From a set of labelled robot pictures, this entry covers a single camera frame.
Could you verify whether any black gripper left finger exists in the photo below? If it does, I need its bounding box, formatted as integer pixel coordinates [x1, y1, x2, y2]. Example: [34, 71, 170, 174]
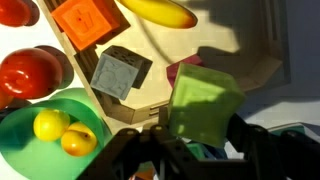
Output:
[76, 107, 201, 180]

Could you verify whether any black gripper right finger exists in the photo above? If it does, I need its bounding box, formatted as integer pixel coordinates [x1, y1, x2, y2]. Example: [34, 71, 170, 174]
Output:
[203, 113, 320, 180]

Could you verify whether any yellow block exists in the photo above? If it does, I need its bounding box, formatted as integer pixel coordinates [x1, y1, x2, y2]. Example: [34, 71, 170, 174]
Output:
[167, 62, 246, 149]

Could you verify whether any gray block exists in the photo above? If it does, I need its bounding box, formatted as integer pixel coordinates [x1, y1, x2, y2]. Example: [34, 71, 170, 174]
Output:
[89, 45, 153, 101]

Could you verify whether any green plastic bowl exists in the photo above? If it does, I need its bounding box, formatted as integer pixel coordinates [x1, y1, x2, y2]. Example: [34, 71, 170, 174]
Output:
[0, 88, 113, 180]

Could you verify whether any pink block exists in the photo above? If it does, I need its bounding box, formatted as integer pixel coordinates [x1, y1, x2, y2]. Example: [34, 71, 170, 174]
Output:
[165, 54, 204, 88]

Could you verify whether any wooden crate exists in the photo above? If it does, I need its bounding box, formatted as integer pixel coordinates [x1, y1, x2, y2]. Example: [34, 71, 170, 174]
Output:
[36, 0, 291, 134]

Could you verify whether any orange block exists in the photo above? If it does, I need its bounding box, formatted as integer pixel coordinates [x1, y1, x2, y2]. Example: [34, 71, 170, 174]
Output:
[50, 0, 121, 52]

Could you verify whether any orange yellow cube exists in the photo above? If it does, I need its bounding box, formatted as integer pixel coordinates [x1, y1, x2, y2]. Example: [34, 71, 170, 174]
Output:
[133, 166, 156, 180]

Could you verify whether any yellow toy lemon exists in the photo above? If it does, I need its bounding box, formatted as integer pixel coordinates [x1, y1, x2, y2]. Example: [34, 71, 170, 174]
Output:
[33, 108, 71, 142]
[60, 121, 98, 158]

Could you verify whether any red toy apple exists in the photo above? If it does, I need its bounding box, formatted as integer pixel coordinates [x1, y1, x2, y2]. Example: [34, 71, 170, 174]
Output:
[0, 48, 64, 100]

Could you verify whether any orange toy fruit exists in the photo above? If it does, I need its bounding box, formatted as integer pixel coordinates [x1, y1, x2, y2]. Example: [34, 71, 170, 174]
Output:
[0, 88, 14, 111]

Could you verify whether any yellow toy banana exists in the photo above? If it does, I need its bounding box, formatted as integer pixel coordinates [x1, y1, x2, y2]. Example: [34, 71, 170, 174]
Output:
[116, 0, 198, 30]

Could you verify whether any small red toy fruit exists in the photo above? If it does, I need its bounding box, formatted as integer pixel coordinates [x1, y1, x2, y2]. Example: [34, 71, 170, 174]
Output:
[0, 0, 32, 28]

